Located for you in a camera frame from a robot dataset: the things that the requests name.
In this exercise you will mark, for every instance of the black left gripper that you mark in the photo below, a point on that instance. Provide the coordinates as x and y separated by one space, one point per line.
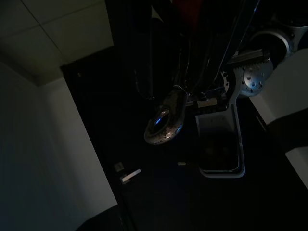
219 151

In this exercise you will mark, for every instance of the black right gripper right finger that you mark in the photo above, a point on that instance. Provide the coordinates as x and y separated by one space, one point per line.
214 36

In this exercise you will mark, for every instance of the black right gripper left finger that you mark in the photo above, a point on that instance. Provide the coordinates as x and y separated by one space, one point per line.
170 48

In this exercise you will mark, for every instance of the black door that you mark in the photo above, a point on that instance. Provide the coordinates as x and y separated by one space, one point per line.
156 204

